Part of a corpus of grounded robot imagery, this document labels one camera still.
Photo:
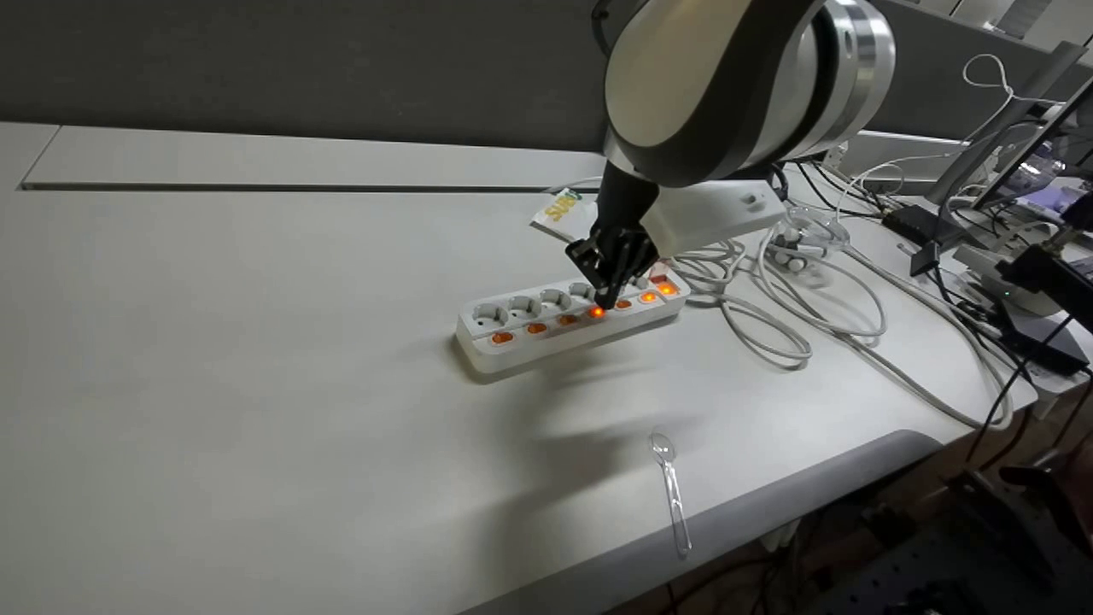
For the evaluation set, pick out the clear plastic spoon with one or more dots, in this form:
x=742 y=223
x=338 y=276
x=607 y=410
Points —
x=660 y=445

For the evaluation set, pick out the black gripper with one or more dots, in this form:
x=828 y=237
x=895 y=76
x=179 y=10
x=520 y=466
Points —
x=627 y=198

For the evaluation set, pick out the white box with small logo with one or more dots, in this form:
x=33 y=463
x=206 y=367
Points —
x=719 y=217

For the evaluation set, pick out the monitor with purple screen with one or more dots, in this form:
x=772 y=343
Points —
x=1067 y=194

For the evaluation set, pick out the black flat device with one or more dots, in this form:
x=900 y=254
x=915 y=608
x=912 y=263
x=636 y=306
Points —
x=1054 y=277

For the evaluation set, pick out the white rectangular tray box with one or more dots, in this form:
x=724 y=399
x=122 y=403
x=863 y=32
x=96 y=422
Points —
x=911 y=154

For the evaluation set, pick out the white plug connector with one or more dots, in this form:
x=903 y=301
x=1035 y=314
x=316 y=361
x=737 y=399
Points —
x=792 y=256

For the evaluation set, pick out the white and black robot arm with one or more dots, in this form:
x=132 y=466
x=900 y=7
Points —
x=706 y=80

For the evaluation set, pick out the metal monitor stand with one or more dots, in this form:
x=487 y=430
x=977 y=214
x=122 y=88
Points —
x=967 y=172

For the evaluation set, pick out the white paper tag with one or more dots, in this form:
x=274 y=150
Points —
x=562 y=208

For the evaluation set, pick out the white power strip orange switches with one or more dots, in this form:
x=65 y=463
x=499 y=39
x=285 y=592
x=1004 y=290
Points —
x=517 y=337

